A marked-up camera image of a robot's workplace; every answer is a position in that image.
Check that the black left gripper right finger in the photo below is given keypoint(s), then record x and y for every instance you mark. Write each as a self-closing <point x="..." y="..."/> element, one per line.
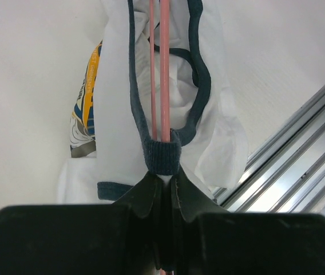
<point x="210" y="240"/>

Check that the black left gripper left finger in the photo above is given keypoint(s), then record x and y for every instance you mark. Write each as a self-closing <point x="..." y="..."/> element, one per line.
<point x="83" y="239"/>

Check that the pink wire hanger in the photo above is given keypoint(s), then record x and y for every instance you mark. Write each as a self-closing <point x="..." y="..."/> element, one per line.
<point x="164" y="73"/>

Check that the white printed navy-trim tank top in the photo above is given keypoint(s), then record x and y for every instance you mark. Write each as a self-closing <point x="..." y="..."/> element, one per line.
<point x="115" y="124"/>

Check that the aluminium mounting rail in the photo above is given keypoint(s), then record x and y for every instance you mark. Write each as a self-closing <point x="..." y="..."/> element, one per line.
<point x="288" y="170"/>

